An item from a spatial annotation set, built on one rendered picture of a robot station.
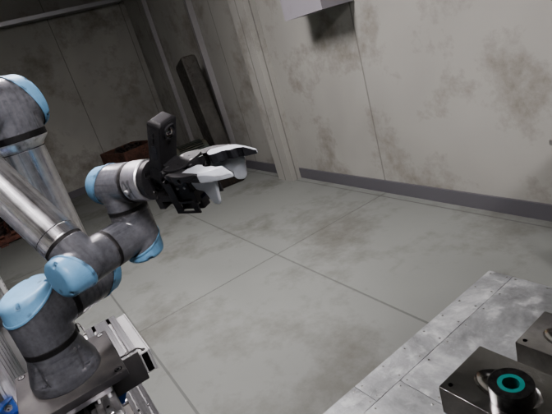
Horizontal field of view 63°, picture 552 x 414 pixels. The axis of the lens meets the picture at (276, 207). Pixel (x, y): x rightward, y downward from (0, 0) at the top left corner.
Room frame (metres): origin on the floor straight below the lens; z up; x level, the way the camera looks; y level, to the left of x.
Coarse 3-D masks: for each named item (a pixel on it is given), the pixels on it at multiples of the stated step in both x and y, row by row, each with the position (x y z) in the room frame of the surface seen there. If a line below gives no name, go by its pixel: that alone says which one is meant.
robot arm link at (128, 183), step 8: (136, 160) 0.80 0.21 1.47; (144, 160) 0.79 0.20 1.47; (128, 168) 0.78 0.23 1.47; (136, 168) 0.77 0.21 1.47; (120, 176) 0.78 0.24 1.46; (128, 176) 0.77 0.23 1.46; (120, 184) 0.78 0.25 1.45; (128, 184) 0.77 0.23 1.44; (136, 184) 0.76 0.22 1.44; (128, 192) 0.77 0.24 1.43; (136, 192) 0.76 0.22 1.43; (136, 200) 0.78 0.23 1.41; (144, 200) 0.78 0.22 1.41; (152, 200) 0.78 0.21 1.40
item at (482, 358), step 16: (480, 352) 0.77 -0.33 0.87; (464, 368) 0.74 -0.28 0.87; (480, 368) 0.73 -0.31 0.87; (496, 368) 0.72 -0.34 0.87; (528, 368) 0.69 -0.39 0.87; (448, 384) 0.72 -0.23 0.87; (464, 384) 0.70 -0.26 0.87; (480, 384) 0.70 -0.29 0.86; (544, 384) 0.65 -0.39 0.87; (448, 400) 0.70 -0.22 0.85; (464, 400) 0.67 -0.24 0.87; (480, 400) 0.65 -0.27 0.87; (544, 400) 0.61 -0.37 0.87
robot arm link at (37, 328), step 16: (16, 288) 0.91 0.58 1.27; (32, 288) 0.88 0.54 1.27; (48, 288) 0.88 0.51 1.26; (0, 304) 0.87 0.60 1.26; (16, 304) 0.84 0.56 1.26; (32, 304) 0.85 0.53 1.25; (48, 304) 0.87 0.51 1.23; (64, 304) 0.89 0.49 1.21; (80, 304) 0.92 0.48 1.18; (16, 320) 0.83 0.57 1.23; (32, 320) 0.84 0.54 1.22; (48, 320) 0.85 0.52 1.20; (64, 320) 0.88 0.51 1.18; (16, 336) 0.84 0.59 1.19; (32, 336) 0.83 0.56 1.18; (48, 336) 0.84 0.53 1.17; (64, 336) 0.86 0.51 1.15; (32, 352) 0.83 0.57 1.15
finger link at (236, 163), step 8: (208, 152) 0.73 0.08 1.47; (216, 152) 0.71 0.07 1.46; (224, 152) 0.71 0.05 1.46; (232, 152) 0.70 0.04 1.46; (240, 152) 0.70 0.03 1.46; (248, 152) 0.69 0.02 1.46; (256, 152) 0.68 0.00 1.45; (216, 160) 0.71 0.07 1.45; (224, 160) 0.72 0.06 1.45; (232, 160) 0.72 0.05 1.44; (240, 160) 0.71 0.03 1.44; (232, 168) 0.72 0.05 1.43; (240, 168) 0.72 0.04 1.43; (240, 176) 0.72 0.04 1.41
